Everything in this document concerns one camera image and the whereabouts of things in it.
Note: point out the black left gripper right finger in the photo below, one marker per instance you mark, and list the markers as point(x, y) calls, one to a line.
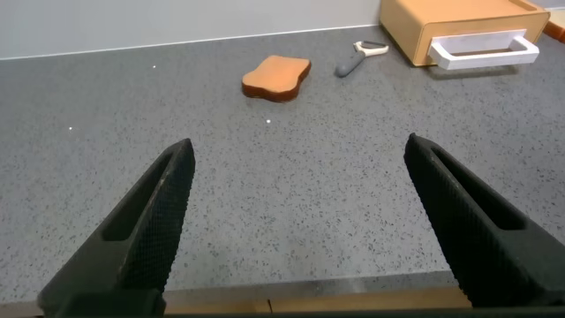
point(481, 260)

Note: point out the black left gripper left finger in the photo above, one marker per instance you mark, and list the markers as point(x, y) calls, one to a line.
point(145, 247)

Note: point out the brown crust toast slice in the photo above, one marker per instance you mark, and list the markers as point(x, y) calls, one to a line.
point(276, 75)

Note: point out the yellow drawer case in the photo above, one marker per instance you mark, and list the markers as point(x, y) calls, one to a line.
point(424, 11)

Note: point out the white bread slice orange crust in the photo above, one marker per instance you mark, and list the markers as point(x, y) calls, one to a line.
point(557, 24)

